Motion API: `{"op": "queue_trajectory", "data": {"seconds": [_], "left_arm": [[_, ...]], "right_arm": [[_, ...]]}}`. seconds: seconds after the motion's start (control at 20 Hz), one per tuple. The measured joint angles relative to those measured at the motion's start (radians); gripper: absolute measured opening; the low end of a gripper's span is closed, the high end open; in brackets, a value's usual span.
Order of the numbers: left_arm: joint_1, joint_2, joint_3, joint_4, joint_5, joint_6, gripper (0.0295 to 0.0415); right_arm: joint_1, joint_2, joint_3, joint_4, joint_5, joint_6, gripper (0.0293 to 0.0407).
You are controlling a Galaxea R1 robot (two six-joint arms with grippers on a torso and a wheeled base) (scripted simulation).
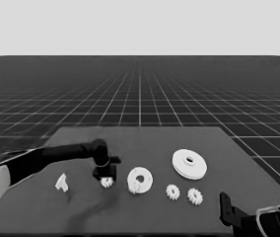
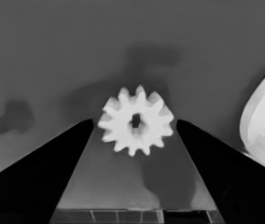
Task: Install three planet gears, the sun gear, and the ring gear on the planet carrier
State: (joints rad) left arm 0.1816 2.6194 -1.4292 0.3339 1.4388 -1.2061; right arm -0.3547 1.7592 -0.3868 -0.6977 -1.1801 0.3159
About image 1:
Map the small white toothed gear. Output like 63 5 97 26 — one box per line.
100 177 114 190
165 183 181 201
186 187 204 206
128 180 142 196

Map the large thick white disc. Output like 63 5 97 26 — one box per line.
172 148 209 181

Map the small white T-shaped piece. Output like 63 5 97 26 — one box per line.
54 173 70 194

